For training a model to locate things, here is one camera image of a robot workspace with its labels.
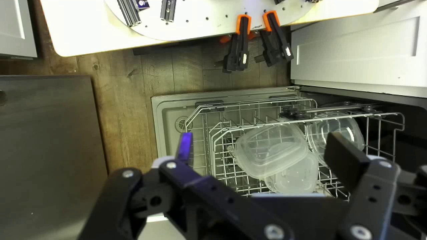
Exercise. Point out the white cabinet door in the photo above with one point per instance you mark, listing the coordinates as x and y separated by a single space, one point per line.
382 52

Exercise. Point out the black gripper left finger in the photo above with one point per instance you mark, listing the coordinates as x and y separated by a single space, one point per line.
199 206

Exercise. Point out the left orange black clamp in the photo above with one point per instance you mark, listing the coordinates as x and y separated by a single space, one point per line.
237 57

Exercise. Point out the white upper dishwasher rack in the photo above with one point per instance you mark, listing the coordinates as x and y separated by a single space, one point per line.
373 132

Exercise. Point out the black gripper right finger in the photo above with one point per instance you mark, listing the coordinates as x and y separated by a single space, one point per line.
384 196

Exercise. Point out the stainless steel refrigerator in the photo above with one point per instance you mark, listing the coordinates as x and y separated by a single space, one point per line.
53 161

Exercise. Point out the clear plastic container in rack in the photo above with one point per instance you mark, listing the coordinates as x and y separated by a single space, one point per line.
300 178

